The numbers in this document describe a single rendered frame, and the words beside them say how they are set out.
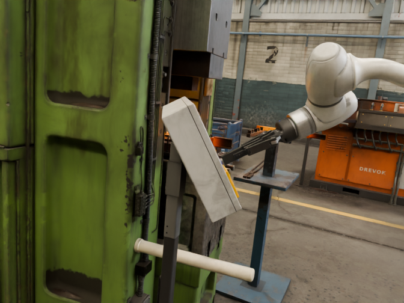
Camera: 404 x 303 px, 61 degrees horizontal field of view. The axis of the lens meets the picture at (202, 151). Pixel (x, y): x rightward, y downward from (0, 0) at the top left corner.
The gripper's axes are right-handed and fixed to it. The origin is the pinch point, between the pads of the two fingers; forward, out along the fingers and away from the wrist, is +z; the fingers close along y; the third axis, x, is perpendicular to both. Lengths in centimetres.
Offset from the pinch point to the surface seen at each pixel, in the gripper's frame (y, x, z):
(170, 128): -27.0, 19.7, 12.7
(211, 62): 37.3, 28.2, -10.9
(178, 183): -12.0, 3.1, 18.0
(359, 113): 296, -107, -190
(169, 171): -10.8, 6.9, 18.8
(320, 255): 133, -144, -43
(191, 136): -27.0, 16.0, 9.2
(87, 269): 27, -25, 71
